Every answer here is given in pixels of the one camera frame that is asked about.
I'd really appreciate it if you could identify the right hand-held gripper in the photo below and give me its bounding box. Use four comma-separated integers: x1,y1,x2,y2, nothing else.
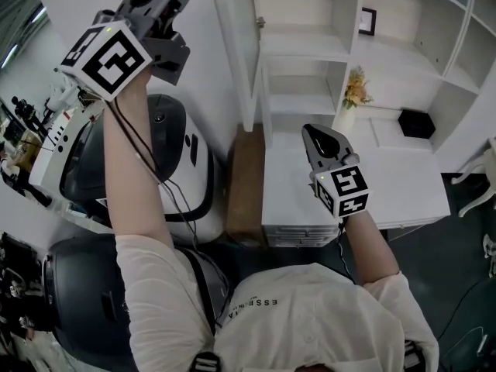
301,122,371,220

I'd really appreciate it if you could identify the tall brown cardboard box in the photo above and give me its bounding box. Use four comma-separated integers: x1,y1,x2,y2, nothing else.
225,123,269,248

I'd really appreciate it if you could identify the white floor cable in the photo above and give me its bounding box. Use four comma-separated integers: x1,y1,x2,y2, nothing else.
444,325,490,360

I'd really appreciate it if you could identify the yellow flower bouquet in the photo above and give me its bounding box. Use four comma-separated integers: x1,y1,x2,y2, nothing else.
341,66,374,111

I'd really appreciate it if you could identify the white box with black marks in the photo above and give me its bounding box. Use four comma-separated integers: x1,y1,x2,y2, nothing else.
29,101,106,200

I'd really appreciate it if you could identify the small brown cardboard box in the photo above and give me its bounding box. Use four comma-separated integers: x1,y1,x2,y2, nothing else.
18,129,44,151

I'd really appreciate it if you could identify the white cabinet door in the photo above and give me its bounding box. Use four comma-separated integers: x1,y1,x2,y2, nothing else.
208,0,262,133

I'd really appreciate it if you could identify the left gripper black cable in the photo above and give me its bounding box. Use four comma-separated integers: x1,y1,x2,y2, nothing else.
104,98,234,327

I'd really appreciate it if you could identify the black floor cable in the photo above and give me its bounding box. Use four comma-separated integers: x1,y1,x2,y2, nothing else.
436,280,486,341

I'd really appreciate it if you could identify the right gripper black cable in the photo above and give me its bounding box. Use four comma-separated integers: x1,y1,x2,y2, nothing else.
336,218,357,285

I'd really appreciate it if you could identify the white vase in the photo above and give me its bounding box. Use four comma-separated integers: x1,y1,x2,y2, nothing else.
332,105,357,132

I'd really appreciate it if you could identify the white drawer with knob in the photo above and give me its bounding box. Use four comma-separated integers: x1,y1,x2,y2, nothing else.
263,225,343,239
266,235,339,248

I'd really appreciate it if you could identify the person's cream shirt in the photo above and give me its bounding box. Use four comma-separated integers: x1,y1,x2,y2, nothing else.
115,233,442,372

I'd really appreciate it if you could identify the person's left forearm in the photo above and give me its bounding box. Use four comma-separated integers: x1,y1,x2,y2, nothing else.
102,67,178,252

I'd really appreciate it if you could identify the white dressing table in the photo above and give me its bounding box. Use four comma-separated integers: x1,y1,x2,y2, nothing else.
450,136,496,219

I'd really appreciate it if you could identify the black picture frame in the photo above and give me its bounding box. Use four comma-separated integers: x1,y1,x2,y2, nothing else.
357,6,378,37

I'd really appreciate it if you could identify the black white robot head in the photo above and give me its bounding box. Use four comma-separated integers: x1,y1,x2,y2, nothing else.
41,232,234,372
57,92,227,244

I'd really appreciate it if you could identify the black camera on tripod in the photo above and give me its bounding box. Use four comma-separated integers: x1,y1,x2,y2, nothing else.
10,95,49,141

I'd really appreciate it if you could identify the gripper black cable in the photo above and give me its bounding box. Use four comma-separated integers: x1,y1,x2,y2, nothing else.
336,218,357,285
104,98,234,327

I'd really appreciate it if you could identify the white desk with shelves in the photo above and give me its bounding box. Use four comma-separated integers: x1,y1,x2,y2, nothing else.
208,0,496,248

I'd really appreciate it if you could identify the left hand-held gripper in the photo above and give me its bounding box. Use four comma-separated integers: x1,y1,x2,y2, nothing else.
57,0,206,103

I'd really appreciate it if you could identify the person's right forearm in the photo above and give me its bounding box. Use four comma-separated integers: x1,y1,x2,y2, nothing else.
342,209,401,287

